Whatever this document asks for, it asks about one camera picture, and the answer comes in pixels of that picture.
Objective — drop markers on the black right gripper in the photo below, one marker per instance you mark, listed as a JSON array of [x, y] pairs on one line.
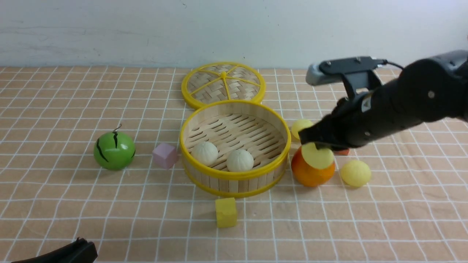
[[357, 122]]

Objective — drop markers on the yellow bun front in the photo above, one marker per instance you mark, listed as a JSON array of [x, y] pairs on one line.
[[317, 158]]

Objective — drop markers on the yellow bun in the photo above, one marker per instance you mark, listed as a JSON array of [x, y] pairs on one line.
[[299, 125], [355, 173], [317, 158]]

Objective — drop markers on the yellow bun back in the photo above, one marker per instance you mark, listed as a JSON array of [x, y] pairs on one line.
[[299, 125]]

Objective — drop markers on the white bun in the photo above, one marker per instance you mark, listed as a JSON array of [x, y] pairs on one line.
[[240, 160], [206, 153]]

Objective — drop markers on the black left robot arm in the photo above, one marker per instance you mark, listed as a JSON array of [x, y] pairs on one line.
[[80, 251]]

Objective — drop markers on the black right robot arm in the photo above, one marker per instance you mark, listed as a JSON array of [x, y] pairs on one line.
[[425, 91]]

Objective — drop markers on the bamboo steamer tray yellow rim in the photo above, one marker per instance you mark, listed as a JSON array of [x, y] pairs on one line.
[[231, 125]]

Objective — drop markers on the woven bamboo steamer lid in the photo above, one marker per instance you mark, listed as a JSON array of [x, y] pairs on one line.
[[220, 81]]

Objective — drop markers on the orange wooden cube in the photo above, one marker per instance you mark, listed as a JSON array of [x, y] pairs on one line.
[[343, 152]]

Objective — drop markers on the orange yellow toy pear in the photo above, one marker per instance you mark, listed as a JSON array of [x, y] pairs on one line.
[[308, 176]]

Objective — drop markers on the yellow wooden cube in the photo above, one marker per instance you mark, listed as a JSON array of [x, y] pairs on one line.
[[226, 212]]

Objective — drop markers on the pink wooden cube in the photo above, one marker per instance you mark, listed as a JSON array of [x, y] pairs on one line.
[[165, 155]]

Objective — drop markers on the green toy watermelon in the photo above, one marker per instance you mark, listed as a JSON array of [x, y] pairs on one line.
[[114, 150]]

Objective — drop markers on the checkered orange tablecloth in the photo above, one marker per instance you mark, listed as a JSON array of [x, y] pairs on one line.
[[414, 210]]

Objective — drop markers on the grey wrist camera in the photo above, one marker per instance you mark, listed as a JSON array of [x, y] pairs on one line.
[[330, 71]]

